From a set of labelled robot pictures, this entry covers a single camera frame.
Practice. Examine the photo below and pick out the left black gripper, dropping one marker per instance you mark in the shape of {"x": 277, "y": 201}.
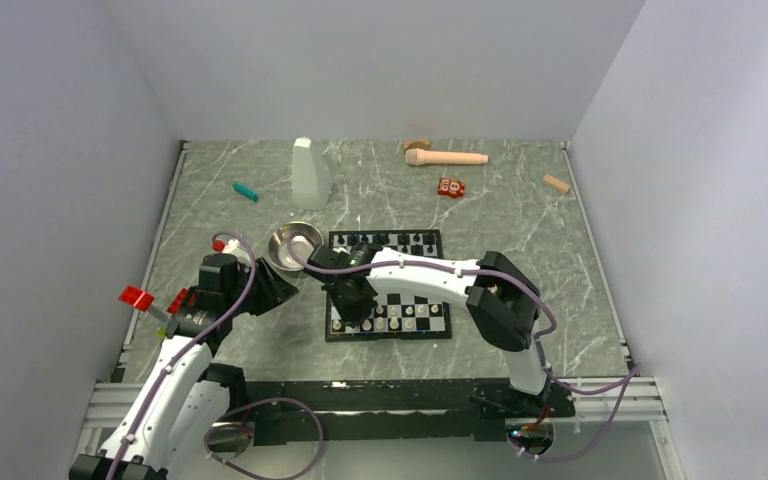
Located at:
{"x": 274, "y": 289}

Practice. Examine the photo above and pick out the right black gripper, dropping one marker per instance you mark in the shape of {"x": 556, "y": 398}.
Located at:
{"x": 351, "y": 317}

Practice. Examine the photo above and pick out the black and white chessboard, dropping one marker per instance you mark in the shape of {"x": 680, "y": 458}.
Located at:
{"x": 397, "y": 316}

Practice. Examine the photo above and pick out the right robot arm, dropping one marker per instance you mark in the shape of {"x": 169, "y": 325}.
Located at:
{"x": 502, "y": 302}

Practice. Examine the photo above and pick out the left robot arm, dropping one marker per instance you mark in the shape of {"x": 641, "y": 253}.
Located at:
{"x": 187, "y": 391}

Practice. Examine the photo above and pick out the red and blue lego bricks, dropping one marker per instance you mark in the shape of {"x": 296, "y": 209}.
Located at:
{"x": 176, "y": 303}

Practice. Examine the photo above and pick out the empty steel bowl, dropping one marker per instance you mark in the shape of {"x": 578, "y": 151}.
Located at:
{"x": 290, "y": 242}

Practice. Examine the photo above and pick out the teal plastic block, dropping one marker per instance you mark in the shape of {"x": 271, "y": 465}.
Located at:
{"x": 245, "y": 192}

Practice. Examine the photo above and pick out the red lego brick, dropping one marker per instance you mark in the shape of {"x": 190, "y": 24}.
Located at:
{"x": 137, "y": 298}

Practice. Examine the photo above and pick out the grey plastic bottle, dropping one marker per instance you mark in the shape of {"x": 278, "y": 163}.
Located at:
{"x": 311, "y": 180}

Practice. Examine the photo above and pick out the red owl toy block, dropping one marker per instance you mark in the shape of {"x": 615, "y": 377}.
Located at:
{"x": 450, "y": 187}

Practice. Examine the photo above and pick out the beige toy microphone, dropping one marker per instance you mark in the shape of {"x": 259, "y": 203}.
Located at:
{"x": 421, "y": 157}

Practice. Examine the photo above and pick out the round wooden disc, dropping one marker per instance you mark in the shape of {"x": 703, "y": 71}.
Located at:
{"x": 420, "y": 144}

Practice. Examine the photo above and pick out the small wooden block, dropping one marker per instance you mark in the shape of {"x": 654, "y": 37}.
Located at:
{"x": 556, "y": 183}

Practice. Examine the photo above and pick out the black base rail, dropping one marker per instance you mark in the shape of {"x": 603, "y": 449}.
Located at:
{"x": 481, "y": 409}

